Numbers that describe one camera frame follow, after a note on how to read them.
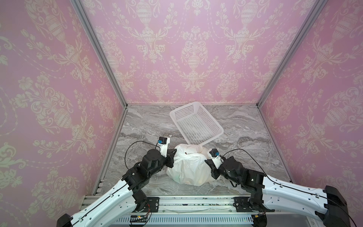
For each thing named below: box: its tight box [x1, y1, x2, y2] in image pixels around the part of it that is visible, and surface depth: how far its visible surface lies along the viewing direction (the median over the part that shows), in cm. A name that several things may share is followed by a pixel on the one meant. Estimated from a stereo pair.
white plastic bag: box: [166, 143, 216, 187], surface depth 76 cm
